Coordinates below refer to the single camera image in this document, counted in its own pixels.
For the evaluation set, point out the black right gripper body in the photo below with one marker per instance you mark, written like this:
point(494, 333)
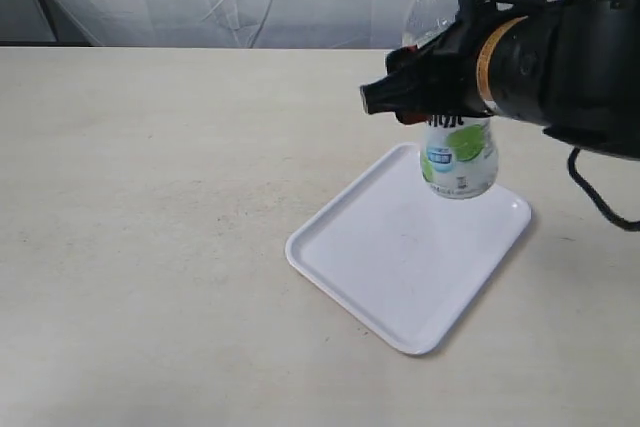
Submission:
point(424, 81)

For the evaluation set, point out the clear bottle green label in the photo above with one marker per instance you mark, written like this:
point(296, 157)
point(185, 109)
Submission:
point(458, 156)

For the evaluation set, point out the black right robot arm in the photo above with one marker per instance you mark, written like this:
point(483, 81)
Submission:
point(570, 67)

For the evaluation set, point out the white plastic tray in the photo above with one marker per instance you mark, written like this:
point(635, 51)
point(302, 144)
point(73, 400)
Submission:
point(403, 261)

